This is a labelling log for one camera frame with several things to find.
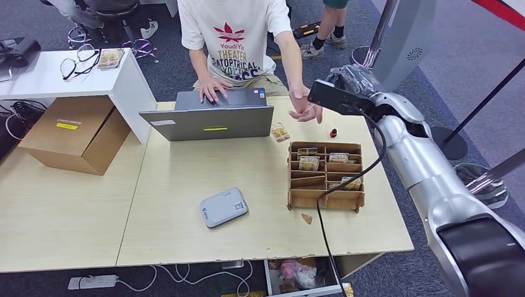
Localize black office chair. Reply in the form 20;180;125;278
67;0;160;65

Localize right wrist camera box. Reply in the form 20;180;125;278
307;80;376;119

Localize black cable bundle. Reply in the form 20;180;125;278
0;99;49;141

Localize silver kiosk stand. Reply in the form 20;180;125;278
369;0;438;93

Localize black eyeglasses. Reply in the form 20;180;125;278
60;43;103;81

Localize grey laptop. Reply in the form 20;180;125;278
139;88;276;143

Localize black keyboard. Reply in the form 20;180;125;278
292;21;322;40

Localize chrome stanchion post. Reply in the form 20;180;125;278
453;148;525;210
349;0;401;69

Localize person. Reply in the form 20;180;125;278
299;0;349;61
41;0;161;40
177;0;325;124

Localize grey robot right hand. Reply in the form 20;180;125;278
326;64;380;98

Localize white storage bin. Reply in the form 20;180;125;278
263;257;354;297

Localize black stanchion post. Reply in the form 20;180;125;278
428;57;525;161

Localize red barrier belt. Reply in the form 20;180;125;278
469;0;525;33

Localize person's left hand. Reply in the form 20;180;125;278
288;85;324;124

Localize pink plastic bag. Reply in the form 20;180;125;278
280;260;319;290

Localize grey card reader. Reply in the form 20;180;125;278
199;187;249;229

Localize person's right hand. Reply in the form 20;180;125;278
199;75;235;104

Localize black device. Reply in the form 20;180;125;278
0;37;43;70

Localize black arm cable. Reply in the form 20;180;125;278
316;104;388;297

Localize wooden card organizer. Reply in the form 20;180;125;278
287;141;367;213

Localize white side table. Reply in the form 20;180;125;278
0;48;158;145

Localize white cable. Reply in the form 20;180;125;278
116;260;254;297

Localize white power strip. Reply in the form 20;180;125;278
66;275;119;291

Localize cardboard box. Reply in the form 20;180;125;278
18;95;132;176

